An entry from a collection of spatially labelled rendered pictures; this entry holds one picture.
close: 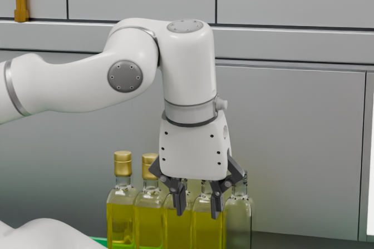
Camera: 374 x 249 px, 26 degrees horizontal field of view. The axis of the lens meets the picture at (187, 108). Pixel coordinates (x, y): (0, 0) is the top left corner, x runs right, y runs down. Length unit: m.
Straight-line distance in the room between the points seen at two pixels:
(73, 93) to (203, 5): 0.62
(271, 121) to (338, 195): 0.20
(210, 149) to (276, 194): 0.52
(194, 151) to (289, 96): 0.48
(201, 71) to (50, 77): 0.20
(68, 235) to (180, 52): 0.35
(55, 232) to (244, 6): 0.63
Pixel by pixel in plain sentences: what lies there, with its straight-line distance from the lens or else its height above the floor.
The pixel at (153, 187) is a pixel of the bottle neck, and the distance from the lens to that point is 1.56.
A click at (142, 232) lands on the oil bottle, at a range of 1.58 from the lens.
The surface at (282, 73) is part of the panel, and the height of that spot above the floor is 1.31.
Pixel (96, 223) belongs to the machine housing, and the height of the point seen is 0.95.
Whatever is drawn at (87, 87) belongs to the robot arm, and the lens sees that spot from 1.06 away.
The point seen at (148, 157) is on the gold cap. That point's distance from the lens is 1.54.
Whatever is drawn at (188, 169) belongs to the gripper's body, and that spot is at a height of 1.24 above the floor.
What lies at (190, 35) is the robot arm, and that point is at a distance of 1.07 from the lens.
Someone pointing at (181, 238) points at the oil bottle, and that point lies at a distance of 1.56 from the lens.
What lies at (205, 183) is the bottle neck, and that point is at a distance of 1.53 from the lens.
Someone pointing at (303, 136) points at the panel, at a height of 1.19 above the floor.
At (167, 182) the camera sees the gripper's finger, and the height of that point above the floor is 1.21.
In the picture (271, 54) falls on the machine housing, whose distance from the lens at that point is 1.59.
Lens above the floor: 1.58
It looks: 12 degrees down
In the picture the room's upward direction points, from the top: straight up
